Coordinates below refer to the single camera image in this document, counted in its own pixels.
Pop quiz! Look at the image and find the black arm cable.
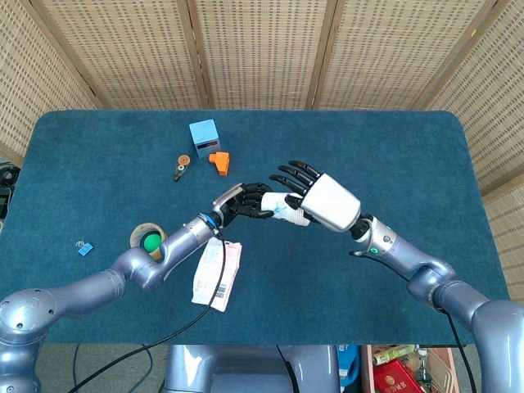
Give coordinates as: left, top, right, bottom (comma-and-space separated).
348, 249, 479, 393
67, 227, 228, 393

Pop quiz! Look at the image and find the woven bamboo screen panel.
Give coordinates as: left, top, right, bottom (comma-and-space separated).
423, 0, 524, 304
187, 0, 339, 111
0, 0, 102, 167
313, 0, 503, 111
30, 0, 212, 111

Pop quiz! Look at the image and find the black orange correction tape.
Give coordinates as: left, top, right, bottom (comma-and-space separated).
173, 154, 192, 183

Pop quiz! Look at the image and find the red gift box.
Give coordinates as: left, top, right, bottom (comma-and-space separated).
372, 357, 423, 393

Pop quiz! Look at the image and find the silver robot torso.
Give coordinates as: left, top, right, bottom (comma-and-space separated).
162, 344, 341, 393

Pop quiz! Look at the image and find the light blue cardboard box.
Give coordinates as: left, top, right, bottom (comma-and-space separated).
188, 119, 221, 160

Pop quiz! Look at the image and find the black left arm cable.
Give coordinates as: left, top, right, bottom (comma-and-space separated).
67, 227, 228, 393

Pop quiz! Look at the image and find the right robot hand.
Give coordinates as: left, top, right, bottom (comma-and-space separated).
269, 160, 363, 234

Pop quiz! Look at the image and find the clear yellowish packing tape roll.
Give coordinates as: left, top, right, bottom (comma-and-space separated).
129, 222, 169, 262

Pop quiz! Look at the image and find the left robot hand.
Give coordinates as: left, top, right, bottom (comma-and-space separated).
210, 182, 275, 228

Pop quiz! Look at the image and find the orange plastic printed part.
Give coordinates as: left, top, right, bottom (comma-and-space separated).
208, 151, 232, 178

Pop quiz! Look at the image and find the pink storage bin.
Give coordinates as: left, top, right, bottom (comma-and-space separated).
359, 345, 460, 393

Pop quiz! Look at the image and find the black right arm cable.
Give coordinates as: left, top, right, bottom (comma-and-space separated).
348, 249, 479, 393

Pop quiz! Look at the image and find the white pink plastic package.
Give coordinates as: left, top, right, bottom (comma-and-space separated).
190, 237, 243, 313

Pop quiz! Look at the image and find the blue velvet tablecloth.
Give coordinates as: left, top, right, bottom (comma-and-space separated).
0, 109, 511, 347

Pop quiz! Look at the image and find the black equipment beside table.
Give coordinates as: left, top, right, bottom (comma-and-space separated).
0, 160, 22, 224

